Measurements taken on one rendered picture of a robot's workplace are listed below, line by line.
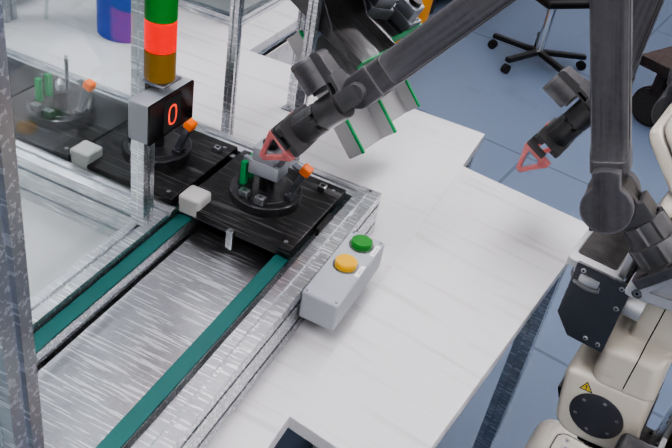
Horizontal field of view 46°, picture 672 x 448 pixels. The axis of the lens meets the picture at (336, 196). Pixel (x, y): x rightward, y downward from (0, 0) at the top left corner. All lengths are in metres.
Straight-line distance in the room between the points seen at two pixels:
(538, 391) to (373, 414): 1.43
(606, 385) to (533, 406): 1.06
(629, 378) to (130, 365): 0.89
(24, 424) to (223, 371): 0.55
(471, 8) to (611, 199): 0.35
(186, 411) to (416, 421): 0.39
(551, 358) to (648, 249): 1.61
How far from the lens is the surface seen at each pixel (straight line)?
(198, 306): 1.37
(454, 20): 1.24
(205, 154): 1.64
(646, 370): 1.56
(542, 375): 2.76
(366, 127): 1.72
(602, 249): 1.52
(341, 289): 1.37
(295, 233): 1.45
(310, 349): 1.40
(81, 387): 1.25
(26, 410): 0.70
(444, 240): 1.71
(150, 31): 1.24
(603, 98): 1.21
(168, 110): 1.30
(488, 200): 1.88
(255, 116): 2.02
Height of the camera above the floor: 1.86
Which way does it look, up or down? 34 degrees down
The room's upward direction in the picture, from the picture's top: 10 degrees clockwise
